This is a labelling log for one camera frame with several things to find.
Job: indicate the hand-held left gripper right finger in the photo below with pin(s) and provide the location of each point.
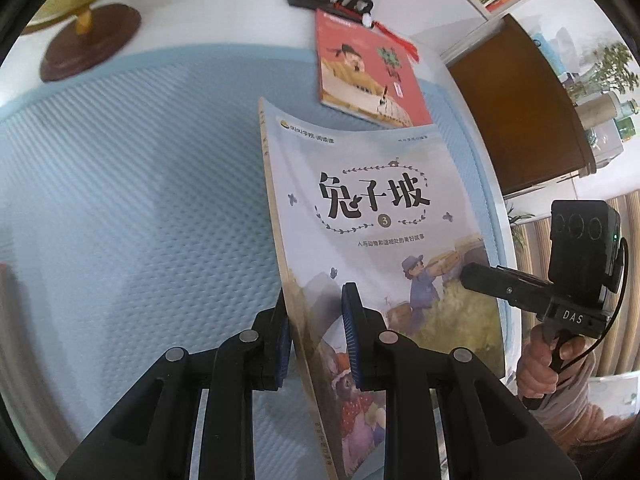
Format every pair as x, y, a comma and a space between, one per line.
352, 335

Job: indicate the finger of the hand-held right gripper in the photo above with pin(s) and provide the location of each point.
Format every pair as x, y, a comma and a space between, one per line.
505, 287

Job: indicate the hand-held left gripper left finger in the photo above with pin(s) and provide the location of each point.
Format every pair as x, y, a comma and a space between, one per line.
282, 350

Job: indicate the farmer picture book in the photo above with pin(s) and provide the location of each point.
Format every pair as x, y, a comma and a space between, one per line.
375, 240

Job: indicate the red poet picture book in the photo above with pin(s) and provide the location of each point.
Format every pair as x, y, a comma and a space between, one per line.
360, 75

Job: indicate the person's right forearm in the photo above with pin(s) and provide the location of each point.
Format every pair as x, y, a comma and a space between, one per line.
590, 400

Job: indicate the person's right hand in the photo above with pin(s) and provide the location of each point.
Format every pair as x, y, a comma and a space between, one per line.
532, 375

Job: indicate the wooden slat panel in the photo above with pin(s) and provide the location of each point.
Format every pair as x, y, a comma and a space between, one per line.
530, 255

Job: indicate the beige cylinder container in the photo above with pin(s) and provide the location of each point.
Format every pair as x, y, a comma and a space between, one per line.
600, 110

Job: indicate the dark wooden cabinet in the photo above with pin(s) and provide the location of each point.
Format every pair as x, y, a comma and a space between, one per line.
525, 110

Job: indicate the potted plant on cabinet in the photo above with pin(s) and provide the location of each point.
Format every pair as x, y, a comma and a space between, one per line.
610, 70

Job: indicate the light blue tissue box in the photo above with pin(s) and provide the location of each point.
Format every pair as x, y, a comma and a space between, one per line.
546, 47

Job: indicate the light blue textured mat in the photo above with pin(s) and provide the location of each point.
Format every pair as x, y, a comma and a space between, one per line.
125, 210

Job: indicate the antique tan globe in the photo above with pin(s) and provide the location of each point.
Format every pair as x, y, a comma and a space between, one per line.
90, 50

